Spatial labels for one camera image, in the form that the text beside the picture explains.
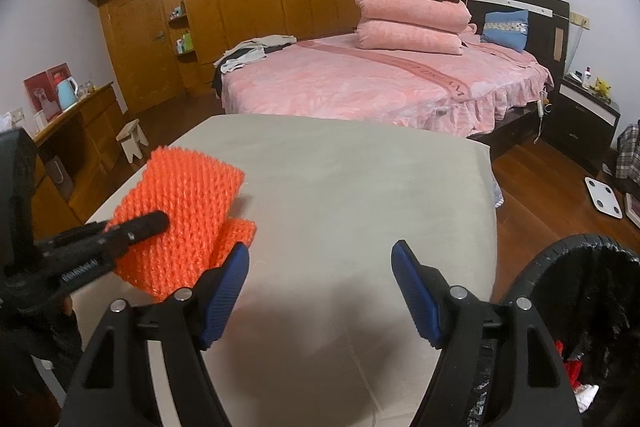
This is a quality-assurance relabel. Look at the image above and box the white stool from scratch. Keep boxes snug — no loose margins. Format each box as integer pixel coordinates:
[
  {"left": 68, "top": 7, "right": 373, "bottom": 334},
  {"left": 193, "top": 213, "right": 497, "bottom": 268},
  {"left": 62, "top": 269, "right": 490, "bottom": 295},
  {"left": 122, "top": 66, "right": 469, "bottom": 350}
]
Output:
[{"left": 116, "top": 118, "right": 149, "bottom": 164}]

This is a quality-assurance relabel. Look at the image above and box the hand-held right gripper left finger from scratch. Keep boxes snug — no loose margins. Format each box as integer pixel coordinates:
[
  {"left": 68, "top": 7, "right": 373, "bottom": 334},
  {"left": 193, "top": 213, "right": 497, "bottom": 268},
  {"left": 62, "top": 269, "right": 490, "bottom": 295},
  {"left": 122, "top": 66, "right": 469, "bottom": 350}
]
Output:
[{"left": 62, "top": 242, "right": 251, "bottom": 427}]

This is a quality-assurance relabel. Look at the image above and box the large pink pillow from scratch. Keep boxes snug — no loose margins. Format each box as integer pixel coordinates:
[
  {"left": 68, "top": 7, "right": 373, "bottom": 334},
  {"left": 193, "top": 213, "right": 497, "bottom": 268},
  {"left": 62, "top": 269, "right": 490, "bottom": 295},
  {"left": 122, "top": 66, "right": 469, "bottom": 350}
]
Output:
[{"left": 354, "top": 0, "right": 473, "bottom": 32}]

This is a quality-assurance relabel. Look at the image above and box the pile of clothes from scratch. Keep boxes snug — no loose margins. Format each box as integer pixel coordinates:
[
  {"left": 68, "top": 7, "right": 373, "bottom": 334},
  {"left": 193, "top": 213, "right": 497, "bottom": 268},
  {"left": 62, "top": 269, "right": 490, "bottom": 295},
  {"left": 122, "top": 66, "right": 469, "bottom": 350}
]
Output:
[{"left": 214, "top": 35, "right": 298, "bottom": 75}]

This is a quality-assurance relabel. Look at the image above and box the dark headboard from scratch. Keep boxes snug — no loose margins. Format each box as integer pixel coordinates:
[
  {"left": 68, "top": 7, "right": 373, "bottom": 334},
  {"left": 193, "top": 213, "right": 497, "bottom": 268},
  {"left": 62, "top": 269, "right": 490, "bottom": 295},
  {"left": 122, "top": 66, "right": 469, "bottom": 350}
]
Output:
[{"left": 452, "top": 0, "right": 571, "bottom": 78}]

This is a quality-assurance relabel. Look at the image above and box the red plastic bag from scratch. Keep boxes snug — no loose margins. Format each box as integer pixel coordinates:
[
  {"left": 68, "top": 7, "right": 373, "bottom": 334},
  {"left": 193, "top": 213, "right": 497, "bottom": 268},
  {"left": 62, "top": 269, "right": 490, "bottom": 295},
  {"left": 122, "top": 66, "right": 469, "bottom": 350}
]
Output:
[{"left": 552, "top": 339, "right": 585, "bottom": 383}]

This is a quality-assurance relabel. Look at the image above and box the flat pink pillow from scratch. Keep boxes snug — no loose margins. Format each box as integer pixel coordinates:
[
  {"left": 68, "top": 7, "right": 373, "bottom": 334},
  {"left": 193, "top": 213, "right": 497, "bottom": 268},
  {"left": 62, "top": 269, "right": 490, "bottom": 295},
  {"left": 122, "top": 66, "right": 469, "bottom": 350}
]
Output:
[{"left": 355, "top": 19, "right": 465, "bottom": 56}]

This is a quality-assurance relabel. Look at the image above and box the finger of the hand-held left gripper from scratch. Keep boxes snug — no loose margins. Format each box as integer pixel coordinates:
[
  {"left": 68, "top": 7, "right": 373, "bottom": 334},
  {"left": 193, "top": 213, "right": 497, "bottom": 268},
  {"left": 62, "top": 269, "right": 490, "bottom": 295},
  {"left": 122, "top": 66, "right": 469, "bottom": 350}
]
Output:
[{"left": 50, "top": 211, "right": 169, "bottom": 244}]

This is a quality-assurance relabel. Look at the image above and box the plaid bag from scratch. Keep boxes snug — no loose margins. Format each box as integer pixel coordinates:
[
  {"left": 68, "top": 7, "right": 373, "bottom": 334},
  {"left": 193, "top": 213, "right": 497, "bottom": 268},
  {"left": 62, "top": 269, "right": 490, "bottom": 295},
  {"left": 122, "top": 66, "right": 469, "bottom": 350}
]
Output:
[{"left": 615, "top": 122, "right": 640, "bottom": 180}]

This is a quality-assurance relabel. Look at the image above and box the wooden desk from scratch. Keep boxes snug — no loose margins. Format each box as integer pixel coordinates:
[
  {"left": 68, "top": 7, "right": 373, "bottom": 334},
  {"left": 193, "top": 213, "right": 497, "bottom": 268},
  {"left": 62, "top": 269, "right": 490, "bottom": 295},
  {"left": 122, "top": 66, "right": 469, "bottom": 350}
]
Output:
[{"left": 30, "top": 82, "right": 131, "bottom": 228}]

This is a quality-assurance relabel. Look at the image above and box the pink bed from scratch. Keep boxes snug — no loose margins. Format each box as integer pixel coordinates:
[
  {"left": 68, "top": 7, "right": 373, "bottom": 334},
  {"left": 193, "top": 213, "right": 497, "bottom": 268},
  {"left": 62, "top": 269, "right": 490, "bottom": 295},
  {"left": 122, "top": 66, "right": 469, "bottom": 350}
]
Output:
[{"left": 220, "top": 32, "right": 556, "bottom": 145}]

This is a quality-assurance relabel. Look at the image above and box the white crumpled paper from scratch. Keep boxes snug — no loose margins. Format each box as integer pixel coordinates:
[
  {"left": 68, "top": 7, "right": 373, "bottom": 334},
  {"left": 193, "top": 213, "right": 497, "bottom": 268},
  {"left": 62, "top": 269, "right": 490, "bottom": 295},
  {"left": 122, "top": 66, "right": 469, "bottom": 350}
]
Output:
[{"left": 572, "top": 384, "right": 601, "bottom": 413}]

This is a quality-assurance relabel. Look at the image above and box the blue pillow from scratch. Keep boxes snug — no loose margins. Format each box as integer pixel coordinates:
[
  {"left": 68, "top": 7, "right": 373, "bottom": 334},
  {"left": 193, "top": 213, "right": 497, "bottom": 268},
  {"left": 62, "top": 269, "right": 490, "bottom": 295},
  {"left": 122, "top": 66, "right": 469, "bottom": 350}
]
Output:
[{"left": 480, "top": 9, "right": 530, "bottom": 52}]

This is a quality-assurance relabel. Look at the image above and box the blue kettle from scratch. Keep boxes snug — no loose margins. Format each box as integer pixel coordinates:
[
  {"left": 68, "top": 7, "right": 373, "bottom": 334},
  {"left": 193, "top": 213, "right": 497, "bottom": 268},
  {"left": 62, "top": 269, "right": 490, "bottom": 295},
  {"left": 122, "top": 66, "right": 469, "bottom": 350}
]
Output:
[{"left": 56, "top": 75, "right": 80, "bottom": 110}]

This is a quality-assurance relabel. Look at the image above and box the black trash bin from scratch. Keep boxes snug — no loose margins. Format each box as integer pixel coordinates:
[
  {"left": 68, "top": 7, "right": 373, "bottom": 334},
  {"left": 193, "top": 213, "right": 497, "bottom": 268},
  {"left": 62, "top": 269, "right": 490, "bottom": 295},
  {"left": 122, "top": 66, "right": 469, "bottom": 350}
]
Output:
[{"left": 492, "top": 234, "right": 640, "bottom": 427}]

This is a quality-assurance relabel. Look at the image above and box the red gift box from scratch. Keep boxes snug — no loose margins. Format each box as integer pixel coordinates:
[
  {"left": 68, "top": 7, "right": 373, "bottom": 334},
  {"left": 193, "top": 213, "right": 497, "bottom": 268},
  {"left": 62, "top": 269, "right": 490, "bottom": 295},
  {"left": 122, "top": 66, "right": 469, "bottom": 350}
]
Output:
[{"left": 23, "top": 63, "right": 71, "bottom": 122}]

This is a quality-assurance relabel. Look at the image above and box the white bathroom scale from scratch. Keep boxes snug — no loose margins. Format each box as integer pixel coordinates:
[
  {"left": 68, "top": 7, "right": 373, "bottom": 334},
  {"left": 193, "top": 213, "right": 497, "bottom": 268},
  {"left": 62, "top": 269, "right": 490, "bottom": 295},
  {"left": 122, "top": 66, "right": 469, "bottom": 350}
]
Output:
[{"left": 585, "top": 177, "right": 624, "bottom": 220}]

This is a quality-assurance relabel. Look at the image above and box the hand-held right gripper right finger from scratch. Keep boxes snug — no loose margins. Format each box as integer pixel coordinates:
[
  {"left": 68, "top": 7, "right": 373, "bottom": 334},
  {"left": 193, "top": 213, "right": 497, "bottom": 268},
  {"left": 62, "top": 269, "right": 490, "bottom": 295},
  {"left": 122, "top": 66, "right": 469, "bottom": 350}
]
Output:
[{"left": 391, "top": 240, "right": 583, "bottom": 427}]

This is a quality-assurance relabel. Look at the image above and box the dark nightstand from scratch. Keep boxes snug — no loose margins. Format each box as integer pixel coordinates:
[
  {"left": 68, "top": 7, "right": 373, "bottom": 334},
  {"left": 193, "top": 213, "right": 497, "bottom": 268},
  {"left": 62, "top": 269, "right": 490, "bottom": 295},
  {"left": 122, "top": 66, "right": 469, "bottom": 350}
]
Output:
[{"left": 542, "top": 74, "right": 622, "bottom": 168}]

